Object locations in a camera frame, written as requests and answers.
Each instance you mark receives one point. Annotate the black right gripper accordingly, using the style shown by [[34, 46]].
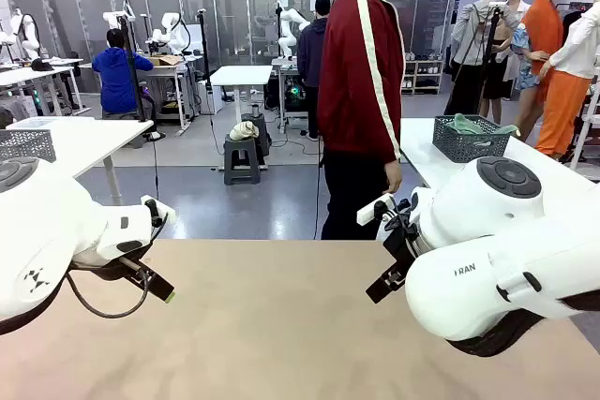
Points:
[[402, 236]]

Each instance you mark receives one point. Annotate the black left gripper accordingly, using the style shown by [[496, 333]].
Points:
[[112, 270]]

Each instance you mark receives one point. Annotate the grey lattice plastic basket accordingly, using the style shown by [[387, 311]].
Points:
[[469, 147], [25, 144]]

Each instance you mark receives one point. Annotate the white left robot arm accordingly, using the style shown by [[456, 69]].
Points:
[[42, 212]]

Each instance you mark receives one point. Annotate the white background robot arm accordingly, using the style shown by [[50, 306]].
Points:
[[286, 41], [175, 37], [112, 18], [28, 34]]

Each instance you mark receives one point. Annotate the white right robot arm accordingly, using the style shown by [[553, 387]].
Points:
[[469, 287]]

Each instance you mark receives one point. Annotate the person's right forearm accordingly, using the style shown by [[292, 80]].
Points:
[[386, 137]]

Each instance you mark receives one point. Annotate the person's right hand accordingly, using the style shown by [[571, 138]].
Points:
[[394, 177]]

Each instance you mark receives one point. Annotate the grey plastic step stool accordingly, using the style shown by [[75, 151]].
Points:
[[241, 170]]

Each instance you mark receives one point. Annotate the beige crumpled cloth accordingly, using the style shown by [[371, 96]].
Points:
[[244, 130]]

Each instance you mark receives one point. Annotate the dark plastic stool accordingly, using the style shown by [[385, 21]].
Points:
[[262, 133]]

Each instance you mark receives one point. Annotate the metal tumbler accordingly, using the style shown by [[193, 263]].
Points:
[[256, 110]]

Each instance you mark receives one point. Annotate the black tripod stand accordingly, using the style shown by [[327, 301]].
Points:
[[133, 77], [487, 53]]

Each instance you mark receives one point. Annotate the white shoe shelf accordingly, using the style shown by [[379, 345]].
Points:
[[424, 77]]

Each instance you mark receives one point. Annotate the person in blue hoodie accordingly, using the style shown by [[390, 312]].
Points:
[[117, 77]]

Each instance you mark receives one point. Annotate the computer with coloured lights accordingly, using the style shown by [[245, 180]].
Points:
[[295, 91]]

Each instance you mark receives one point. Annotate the white work desk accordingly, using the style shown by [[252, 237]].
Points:
[[164, 69], [28, 74]]

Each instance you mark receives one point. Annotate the person in red jacket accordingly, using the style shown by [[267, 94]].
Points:
[[356, 67]]

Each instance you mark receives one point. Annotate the brown cardboard box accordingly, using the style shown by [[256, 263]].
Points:
[[166, 60]]

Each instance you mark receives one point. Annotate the white robot stand table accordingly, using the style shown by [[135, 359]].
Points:
[[281, 65]]

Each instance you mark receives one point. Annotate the person in navy hoodie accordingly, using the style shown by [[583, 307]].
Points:
[[309, 53]]

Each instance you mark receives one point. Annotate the black cap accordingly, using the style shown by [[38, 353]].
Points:
[[42, 65]]

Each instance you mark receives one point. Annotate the white rack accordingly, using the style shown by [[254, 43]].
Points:
[[588, 133]]

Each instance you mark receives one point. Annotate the mannequin in grey shirt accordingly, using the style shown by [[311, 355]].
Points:
[[469, 34]]

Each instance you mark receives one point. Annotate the mannequin in orange coat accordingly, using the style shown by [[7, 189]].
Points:
[[546, 30]]

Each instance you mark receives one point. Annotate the figure in white shirt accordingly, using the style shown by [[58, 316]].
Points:
[[513, 11]]

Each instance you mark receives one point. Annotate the person in white top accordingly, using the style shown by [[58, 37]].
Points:
[[579, 44]]

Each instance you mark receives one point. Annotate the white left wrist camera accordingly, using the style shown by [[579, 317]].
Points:
[[168, 214]]

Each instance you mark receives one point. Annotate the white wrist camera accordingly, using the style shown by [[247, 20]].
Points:
[[370, 212], [168, 214]]

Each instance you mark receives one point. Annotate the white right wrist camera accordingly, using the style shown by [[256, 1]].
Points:
[[370, 212]]

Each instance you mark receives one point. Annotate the black camera pole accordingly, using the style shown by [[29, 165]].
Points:
[[204, 53]]

